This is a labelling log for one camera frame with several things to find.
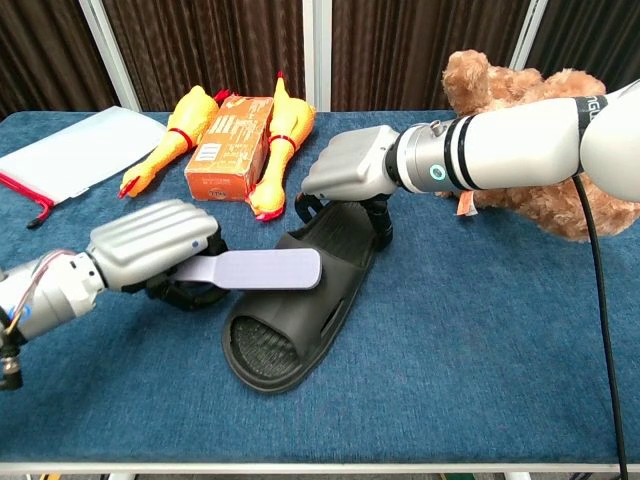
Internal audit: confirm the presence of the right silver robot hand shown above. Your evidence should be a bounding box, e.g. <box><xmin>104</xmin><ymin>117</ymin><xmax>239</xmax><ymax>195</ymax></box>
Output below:
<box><xmin>297</xmin><ymin>124</ymin><xmax>401</xmax><ymax>251</ymax></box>

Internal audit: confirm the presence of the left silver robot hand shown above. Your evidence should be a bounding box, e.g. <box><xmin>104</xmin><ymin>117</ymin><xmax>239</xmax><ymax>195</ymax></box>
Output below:
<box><xmin>87</xmin><ymin>198</ymin><xmax>231</xmax><ymax>311</ymax></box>

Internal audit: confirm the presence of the lavender handled scrub brush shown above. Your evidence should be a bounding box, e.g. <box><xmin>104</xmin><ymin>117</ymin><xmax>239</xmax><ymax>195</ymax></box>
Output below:
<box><xmin>174</xmin><ymin>247</ymin><xmax>323</xmax><ymax>292</ymax></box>

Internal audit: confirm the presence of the black rubber slide sandal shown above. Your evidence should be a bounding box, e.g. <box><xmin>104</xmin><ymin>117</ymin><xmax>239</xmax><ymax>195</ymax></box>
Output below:
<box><xmin>221</xmin><ymin>199</ymin><xmax>395</xmax><ymax>395</ymax></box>

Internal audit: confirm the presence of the yellow rubber chicken toy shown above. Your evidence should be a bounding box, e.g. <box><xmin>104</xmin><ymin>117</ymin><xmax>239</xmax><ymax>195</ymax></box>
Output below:
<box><xmin>244</xmin><ymin>71</ymin><xmax>318</xmax><ymax>223</ymax></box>
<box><xmin>118</xmin><ymin>84</ymin><xmax>236</xmax><ymax>200</ymax></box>

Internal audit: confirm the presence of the orange cardboard box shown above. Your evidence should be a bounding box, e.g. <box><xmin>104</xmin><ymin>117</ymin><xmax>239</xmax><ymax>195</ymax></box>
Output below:
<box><xmin>183</xmin><ymin>94</ymin><xmax>275</xmax><ymax>204</ymax></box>

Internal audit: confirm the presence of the white zip pouch red edge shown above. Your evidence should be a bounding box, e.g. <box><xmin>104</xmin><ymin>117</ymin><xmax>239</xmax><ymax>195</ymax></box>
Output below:
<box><xmin>0</xmin><ymin>105</ymin><xmax>168</xmax><ymax>230</ymax></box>

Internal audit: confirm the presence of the brown pleated partition panel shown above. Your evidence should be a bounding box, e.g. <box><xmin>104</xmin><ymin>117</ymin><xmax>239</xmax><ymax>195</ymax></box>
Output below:
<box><xmin>0</xmin><ymin>0</ymin><xmax>117</xmax><ymax>120</ymax></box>
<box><xmin>527</xmin><ymin>0</ymin><xmax>640</xmax><ymax>96</ymax></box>
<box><xmin>331</xmin><ymin>0</ymin><xmax>531</xmax><ymax>112</ymax></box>
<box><xmin>102</xmin><ymin>0</ymin><xmax>306</xmax><ymax>112</ymax></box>

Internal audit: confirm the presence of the blue fabric table cover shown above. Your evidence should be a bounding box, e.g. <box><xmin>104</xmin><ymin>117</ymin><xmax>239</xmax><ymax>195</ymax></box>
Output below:
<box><xmin>0</xmin><ymin>109</ymin><xmax>640</xmax><ymax>466</ymax></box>

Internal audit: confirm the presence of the brown plush teddy bear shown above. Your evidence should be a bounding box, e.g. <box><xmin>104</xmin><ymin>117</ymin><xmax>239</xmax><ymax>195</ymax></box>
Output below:
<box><xmin>434</xmin><ymin>48</ymin><xmax>640</xmax><ymax>244</ymax></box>

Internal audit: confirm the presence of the white partition frame post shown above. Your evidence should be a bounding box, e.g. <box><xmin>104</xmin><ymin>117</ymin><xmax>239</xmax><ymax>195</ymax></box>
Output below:
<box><xmin>508</xmin><ymin>0</ymin><xmax>549</xmax><ymax>71</ymax></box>
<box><xmin>301</xmin><ymin>0</ymin><xmax>334</xmax><ymax>112</ymax></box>
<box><xmin>78</xmin><ymin>0</ymin><xmax>142</xmax><ymax>112</ymax></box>

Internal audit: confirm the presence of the white table frame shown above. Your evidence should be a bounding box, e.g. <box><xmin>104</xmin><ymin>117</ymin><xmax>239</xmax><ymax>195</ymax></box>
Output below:
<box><xmin>0</xmin><ymin>461</ymin><xmax>640</xmax><ymax>480</ymax></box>

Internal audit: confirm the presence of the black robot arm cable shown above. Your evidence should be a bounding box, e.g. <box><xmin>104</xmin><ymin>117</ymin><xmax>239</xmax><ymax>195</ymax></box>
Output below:
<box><xmin>572</xmin><ymin>174</ymin><xmax>630</xmax><ymax>480</ymax></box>

